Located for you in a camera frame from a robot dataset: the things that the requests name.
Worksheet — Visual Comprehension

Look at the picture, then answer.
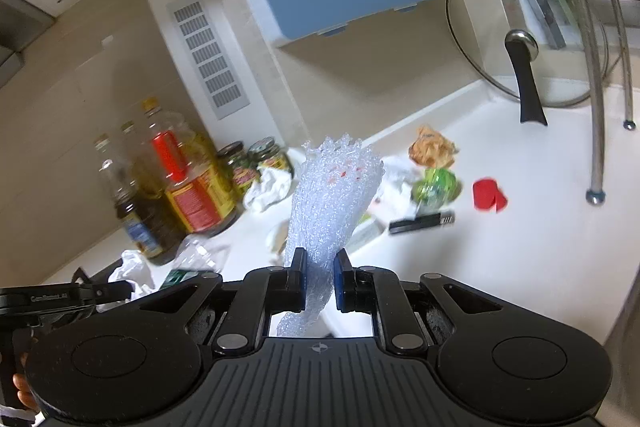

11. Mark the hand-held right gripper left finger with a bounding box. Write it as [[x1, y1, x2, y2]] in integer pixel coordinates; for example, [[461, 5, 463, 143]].
[[137, 248, 307, 355]]

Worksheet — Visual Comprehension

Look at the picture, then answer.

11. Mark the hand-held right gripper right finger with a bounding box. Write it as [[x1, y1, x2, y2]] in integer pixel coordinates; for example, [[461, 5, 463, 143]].
[[334, 248, 503, 354]]

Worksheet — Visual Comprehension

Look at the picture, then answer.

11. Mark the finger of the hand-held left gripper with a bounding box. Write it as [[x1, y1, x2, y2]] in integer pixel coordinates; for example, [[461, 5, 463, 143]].
[[79, 279, 134, 313]]

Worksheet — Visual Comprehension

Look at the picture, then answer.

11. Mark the white cardboard medicine box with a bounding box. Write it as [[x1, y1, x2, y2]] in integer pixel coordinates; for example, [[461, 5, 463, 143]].
[[349, 212, 387, 254]]

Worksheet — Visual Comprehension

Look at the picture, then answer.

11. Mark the white foam fruit net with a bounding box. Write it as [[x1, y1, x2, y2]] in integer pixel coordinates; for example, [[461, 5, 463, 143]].
[[276, 135, 385, 339]]

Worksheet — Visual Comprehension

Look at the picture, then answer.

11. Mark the white printed paper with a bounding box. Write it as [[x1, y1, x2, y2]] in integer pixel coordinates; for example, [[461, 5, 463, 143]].
[[374, 156, 426, 215]]

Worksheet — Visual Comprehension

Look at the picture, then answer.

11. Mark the person's left hand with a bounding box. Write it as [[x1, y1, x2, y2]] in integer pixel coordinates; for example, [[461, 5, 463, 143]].
[[12, 372, 37, 409]]

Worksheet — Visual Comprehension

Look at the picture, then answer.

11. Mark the black glass gas stove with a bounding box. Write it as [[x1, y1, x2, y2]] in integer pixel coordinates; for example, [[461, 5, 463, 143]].
[[70, 266, 113, 288]]

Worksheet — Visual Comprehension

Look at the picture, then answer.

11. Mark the crumpled white tissue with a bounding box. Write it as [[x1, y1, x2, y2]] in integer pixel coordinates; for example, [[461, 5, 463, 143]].
[[243, 167, 293, 212], [107, 251, 157, 299]]

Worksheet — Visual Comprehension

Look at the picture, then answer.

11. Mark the blue label oil bottle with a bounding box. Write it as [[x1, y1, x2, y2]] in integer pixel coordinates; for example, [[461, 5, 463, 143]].
[[95, 134, 186, 265]]

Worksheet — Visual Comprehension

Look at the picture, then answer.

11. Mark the black flat stick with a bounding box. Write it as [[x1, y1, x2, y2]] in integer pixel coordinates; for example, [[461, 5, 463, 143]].
[[388, 212, 456, 236]]

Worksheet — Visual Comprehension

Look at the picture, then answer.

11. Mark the crushed clear plastic bottle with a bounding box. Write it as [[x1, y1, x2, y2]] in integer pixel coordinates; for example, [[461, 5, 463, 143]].
[[167, 237, 232, 284]]

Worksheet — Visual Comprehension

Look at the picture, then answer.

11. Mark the glass jar patterned lid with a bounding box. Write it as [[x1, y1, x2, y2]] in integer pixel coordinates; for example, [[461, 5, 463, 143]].
[[248, 137, 294, 180]]

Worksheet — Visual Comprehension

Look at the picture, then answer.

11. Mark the glass jar dark lid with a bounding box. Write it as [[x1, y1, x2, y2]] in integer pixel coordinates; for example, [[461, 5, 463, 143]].
[[216, 142, 262, 198]]

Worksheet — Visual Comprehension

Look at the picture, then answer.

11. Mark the crumpled green wrapper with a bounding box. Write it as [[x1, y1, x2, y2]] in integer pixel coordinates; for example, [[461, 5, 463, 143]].
[[411, 167, 463, 209]]

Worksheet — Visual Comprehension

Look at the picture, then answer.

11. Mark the yellow oil bottle behind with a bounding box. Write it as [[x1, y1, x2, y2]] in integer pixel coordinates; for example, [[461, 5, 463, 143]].
[[117, 121, 166, 208]]

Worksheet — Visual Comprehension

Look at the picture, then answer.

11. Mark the crumpled brown paper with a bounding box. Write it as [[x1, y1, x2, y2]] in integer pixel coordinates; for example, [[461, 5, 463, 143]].
[[408, 125, 460, 169]]

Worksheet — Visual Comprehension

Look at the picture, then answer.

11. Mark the red plastic piece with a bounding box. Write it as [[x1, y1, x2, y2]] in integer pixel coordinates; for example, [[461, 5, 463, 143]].
[[472, 178, 509, 214]]

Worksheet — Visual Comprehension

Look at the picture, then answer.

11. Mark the grey range hood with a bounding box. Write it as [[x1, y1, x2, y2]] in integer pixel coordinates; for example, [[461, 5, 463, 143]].
[[0, 0, 56, 88]]

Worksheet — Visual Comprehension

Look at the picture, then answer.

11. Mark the glass pot lid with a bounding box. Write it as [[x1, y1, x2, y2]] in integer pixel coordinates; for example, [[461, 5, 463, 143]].
[[446, 0, 608, 125]]

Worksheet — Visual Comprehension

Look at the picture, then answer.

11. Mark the metal dish rack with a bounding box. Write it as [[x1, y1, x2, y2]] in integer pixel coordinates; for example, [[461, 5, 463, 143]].
[[465, 0, 640, 206]]

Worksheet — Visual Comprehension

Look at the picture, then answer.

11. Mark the red handle oil bottle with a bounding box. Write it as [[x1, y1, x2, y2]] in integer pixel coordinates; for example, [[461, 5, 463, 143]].
[[135, 99, 240, 235]]

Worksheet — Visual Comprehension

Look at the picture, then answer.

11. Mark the white wall vent grille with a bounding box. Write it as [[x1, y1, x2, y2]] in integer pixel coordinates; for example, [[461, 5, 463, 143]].
[[166, 0, 251, 122]]

